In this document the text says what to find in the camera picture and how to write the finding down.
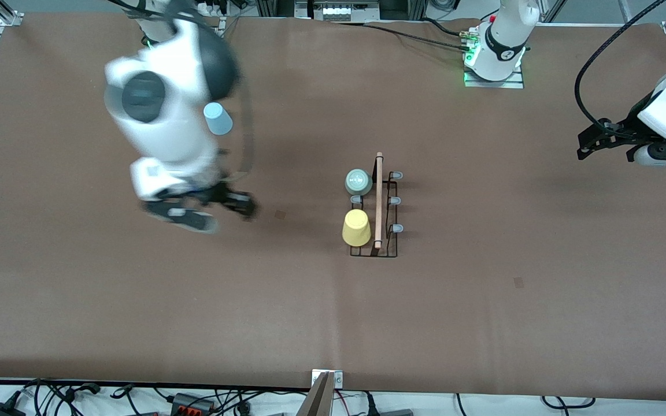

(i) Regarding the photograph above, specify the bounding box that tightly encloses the yellow plastic cup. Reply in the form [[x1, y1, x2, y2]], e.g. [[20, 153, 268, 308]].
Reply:
[[342, 209, 372, 247]]

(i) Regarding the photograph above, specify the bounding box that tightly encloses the green plastic cup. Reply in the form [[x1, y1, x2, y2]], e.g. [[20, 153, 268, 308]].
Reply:
[[345, 169, 374, 196]]

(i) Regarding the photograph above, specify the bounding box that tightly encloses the black wire cup holder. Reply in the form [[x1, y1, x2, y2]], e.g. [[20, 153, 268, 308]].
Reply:
[[347, 152, 404, 258]]

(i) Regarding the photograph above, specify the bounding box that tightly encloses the light blue plastic cup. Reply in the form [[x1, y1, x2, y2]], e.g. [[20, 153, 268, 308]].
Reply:
[[204, 102, 234, 136]]

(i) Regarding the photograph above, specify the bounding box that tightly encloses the white power strip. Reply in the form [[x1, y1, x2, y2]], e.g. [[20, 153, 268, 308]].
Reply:
[[197, 0, 238, 17]]

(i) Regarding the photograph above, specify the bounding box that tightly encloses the black orange connector block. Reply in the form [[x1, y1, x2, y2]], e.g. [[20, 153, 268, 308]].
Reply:
[[170, 393, 216, 414]]

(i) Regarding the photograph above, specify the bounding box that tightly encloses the aluminium profile beam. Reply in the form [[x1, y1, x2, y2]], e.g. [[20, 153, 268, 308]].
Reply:
[[297, 371, 336, 416]]

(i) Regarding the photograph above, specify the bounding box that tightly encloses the grey connector box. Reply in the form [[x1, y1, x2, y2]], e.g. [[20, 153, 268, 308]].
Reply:
[[313, 0, 381, 22]]

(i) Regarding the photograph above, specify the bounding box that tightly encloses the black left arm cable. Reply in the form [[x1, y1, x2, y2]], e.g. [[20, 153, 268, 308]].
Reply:
[[575, 0, 666, 138]]

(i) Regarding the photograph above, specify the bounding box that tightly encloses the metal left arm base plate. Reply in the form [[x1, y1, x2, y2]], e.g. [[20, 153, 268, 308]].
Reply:
[[464, 65, 525, 89]]

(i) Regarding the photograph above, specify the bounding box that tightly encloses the black table cable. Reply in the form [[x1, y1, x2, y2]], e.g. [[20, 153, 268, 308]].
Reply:
[[362, 21, 473, 54], [423, 16, 473, 38]]

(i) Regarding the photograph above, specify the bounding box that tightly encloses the metal corner bracket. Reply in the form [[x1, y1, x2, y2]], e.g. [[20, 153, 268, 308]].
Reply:
[[312, 370, 344, 389]]

